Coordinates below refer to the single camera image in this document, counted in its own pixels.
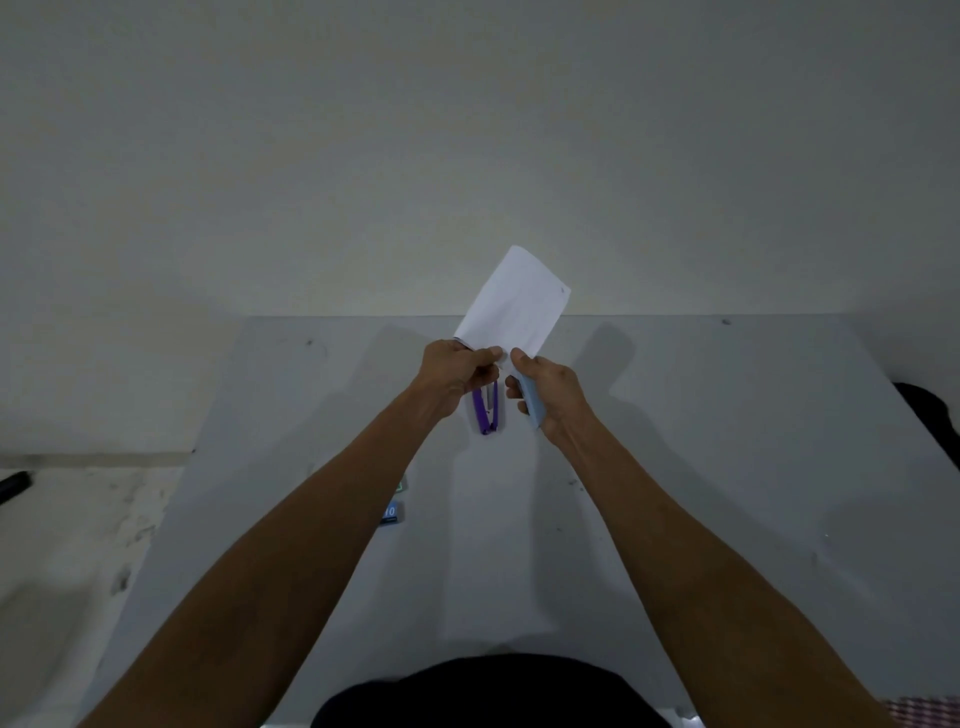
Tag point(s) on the person's right hand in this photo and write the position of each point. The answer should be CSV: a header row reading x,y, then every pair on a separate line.
x,y
559,397

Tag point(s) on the person's left hand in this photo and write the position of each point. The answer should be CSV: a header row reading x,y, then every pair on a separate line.
x,y
446,371

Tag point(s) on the person's left thumb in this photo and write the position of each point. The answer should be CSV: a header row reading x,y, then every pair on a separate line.
x,y
486,355

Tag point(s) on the person's right thumb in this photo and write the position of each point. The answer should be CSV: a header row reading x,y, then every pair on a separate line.
x,y
526,363

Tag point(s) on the light blue stapler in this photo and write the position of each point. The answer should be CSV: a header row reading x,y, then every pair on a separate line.
x,y
534,401

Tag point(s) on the white paper sheet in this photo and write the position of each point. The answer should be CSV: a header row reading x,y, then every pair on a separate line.
x,y
517,304

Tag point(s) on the person's right forearm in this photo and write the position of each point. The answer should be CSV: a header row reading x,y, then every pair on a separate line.
x,y
697,592

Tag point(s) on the person's left forearm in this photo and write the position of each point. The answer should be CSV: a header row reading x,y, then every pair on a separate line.
x,y
285,555

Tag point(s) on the purple stapler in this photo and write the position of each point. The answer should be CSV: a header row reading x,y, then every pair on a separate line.
x,y
486,412

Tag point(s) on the small blue staple box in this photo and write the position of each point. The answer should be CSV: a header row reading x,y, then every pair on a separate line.
x,y
390,513

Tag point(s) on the person's black shirt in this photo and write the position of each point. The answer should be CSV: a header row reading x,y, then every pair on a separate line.
x,y
487,694

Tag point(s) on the black rounded object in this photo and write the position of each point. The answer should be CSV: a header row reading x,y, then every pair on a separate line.
x,y
934,420

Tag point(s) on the black cylindrical object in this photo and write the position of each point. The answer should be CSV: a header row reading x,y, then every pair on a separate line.
x,y
13,487

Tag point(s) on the red checked cloth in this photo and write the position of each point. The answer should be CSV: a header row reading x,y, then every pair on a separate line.
x,y
926,712

